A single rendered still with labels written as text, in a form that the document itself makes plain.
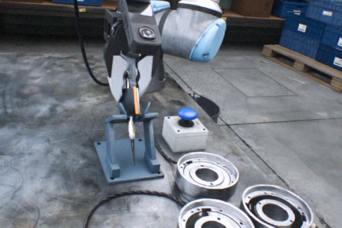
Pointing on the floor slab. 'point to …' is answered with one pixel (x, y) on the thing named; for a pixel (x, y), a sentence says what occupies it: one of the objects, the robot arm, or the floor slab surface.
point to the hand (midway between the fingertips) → (129, 96)
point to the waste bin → (206, 106)
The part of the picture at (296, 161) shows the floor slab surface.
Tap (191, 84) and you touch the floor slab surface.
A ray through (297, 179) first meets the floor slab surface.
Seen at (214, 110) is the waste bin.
